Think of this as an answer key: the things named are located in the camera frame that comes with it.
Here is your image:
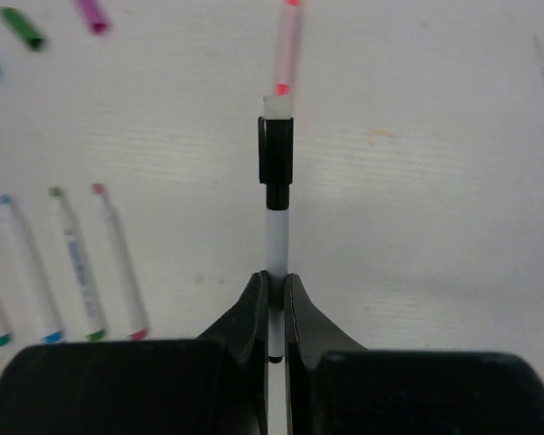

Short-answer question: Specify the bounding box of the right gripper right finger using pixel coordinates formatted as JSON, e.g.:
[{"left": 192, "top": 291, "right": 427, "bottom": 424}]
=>
[{"left": 284, "top": 274, "right": 544, "bottom": 434}]

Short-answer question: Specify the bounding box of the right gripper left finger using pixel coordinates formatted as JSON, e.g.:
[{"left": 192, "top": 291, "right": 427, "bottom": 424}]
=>
[{"left": 0, "top": 272, "right": 268, "bottom": 434}]

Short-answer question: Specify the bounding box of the purple capped marker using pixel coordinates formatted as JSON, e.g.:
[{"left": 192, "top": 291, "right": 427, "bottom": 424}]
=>
[{"left": 91, "top": 182, "right": 150, "bottom": 341}]

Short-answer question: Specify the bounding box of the dark green capped marker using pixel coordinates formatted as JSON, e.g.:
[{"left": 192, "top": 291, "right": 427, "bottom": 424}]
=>
[{"left": 48, "top": 186, "right": 106, "bottom": 342}]

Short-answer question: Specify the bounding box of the blue capped white marker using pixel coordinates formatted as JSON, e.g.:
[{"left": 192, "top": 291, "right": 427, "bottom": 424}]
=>
[{"left": 0, "top": 194, "right": 64, "bottom": 344}]

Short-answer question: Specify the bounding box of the black capped white marker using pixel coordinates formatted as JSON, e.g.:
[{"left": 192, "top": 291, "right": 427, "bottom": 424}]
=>
[{"left": 257, "top": 94, "right": 294, "bottom": 363}]

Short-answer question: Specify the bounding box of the purple marker cap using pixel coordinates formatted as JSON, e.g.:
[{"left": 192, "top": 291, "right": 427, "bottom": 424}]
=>
[{"left": 75, "top": 0, "right": 110, "bottom": 34}]

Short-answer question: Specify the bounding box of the dark green marker cap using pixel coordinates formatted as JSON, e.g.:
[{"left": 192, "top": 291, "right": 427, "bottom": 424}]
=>
[{"left": 0, "top": 6, "right": 45, "bottom": 52}]

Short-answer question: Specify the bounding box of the pink pen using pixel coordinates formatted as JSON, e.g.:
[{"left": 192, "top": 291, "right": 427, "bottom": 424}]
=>
[{"left": 273, "top": 0, "right": 303, "bottom": 95}]

